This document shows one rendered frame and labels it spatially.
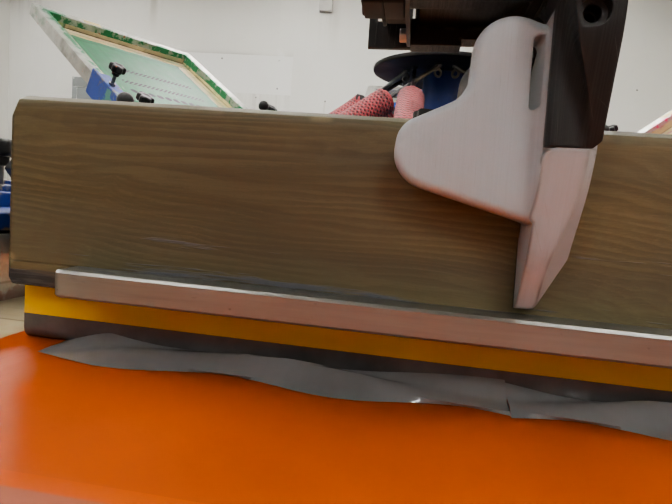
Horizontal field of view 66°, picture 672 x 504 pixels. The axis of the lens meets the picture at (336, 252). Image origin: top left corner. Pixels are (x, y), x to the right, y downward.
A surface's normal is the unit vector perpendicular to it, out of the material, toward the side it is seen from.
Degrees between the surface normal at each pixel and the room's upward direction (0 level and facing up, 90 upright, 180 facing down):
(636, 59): 90
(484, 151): 85
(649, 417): 38
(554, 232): 105
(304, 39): 90
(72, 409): 0
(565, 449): 0
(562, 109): 87
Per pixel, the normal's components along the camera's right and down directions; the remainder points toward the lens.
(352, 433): 0.08, -0.99
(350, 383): -0.04, -0.69
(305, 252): -0.15, 0.08
